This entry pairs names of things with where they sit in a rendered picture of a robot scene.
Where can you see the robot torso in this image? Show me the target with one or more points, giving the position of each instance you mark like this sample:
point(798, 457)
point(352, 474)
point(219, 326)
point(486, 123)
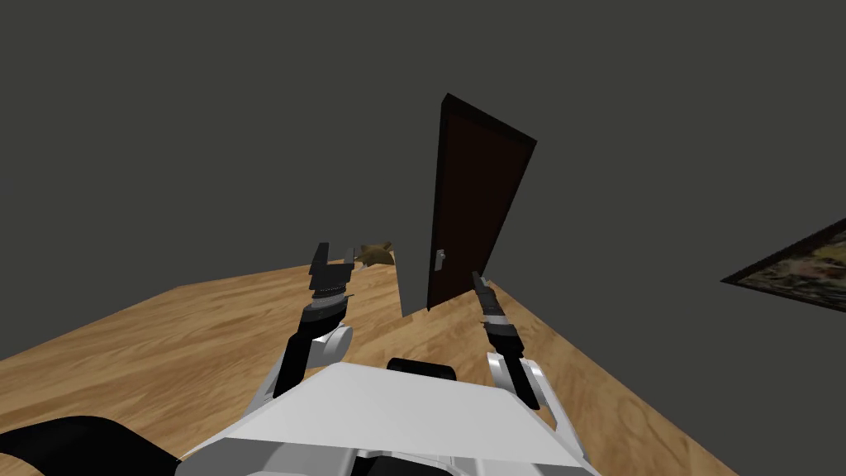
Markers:
point(396, 410)

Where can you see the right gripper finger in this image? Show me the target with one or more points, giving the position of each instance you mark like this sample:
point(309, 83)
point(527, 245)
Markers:
point(480, 281)

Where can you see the dark brown door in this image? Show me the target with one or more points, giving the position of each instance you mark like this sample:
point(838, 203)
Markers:
point(479, 198)

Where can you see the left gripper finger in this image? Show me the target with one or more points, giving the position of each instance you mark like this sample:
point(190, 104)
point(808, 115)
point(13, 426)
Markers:
point(349, 257)
point(322, 256)

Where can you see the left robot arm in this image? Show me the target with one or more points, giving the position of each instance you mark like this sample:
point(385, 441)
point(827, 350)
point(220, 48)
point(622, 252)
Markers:
point(310, 330)

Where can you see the dark framed wall picture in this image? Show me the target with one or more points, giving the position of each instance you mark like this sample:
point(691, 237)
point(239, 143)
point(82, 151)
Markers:
point(800, 268)

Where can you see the brown plush toy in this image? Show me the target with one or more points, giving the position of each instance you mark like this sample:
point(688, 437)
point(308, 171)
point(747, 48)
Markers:
point(377, 254)

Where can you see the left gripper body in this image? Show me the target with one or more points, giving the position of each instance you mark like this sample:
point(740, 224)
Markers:
point(329, 281)

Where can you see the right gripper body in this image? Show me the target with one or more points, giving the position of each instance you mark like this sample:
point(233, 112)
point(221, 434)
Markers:
point(490, 304)

